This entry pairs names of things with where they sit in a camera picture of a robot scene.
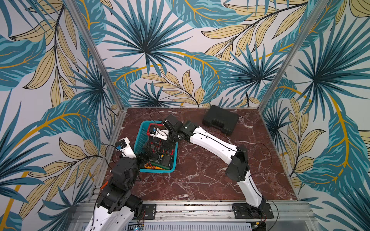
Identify yellow multimeter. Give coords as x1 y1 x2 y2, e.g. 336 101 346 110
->
144 163 157 170

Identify green multimeter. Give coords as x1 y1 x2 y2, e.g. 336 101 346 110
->
150 153 174 170

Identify red grey multimeter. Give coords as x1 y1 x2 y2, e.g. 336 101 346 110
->
150 142 175 156

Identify red multimeter face down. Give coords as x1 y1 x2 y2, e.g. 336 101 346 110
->
146 123 163 136

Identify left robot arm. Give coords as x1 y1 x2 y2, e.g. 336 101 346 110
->
86 153 152 231

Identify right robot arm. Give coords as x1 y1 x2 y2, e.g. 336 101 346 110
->
161 115 266 210

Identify teal plastic basket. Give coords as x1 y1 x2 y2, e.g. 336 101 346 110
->
134 120 178 174

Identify black plastic tool case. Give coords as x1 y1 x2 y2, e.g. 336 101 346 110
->
202 105 240 135

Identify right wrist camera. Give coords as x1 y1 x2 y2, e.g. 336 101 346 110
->
152 127 170 141

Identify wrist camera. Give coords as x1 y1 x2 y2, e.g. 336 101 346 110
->
115 137 136 159
152 127 170 141

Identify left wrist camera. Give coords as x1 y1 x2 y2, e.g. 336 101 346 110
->
115 137 136 159

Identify orange handled pliers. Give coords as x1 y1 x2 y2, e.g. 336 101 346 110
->
100 180 110 190

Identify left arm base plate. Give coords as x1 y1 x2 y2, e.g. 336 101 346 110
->
136 204 157 221

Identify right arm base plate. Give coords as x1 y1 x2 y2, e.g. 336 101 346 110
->
232 203 274 220

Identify aluminium front rail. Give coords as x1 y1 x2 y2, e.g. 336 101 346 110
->
69 200 319 224

